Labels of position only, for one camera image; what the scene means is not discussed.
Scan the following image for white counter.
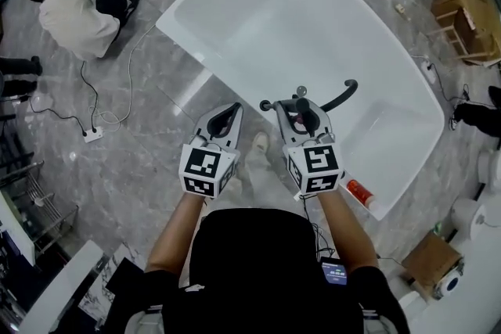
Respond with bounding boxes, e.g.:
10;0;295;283
18;239;105;334

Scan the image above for metal wire rack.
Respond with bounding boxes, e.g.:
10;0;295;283
21;160;80;260

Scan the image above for black device with screen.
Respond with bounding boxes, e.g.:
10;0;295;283
320;257;350;286

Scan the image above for person's black shirt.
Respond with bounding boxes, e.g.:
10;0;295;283
105;207;412;334

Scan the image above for white bathtub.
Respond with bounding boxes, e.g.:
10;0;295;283
155;0;446;222

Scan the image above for person's right forearm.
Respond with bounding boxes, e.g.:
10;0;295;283
315;189;381;273

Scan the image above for black shower hose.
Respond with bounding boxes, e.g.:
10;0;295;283
319;79;359;113

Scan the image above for white power strip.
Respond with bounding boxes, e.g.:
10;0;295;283
82;126;106;144
420;60;438;84

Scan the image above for white round device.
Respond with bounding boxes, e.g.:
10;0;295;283
434;270;465;300

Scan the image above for white floor cable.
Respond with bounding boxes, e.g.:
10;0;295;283
88;0;201;130

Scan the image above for black floor cable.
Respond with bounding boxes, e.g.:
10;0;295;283
23;60;99;136

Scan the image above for red bottle with white cap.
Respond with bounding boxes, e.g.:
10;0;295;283
346;179;380;210

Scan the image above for brown cardboard box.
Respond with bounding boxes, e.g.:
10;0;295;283
402;233;466;300

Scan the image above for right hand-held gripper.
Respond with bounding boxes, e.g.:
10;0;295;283
275;99;346;196

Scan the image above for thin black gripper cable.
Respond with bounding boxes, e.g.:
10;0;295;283
298;194;338;260

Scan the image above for black shower head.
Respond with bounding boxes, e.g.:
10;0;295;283
295;97;320;138

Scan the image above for person's grey trouser leg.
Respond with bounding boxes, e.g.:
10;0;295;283
237;147;276;209

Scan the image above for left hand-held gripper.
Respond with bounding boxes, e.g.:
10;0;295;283
178;102;244;200

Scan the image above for person's beige shoe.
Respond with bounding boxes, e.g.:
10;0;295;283
250;131;272;158

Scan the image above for wooden frame with cardboard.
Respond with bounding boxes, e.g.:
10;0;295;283
427;0;501;68

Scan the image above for person's left forearm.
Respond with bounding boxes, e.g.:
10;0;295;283
144;189;209;275

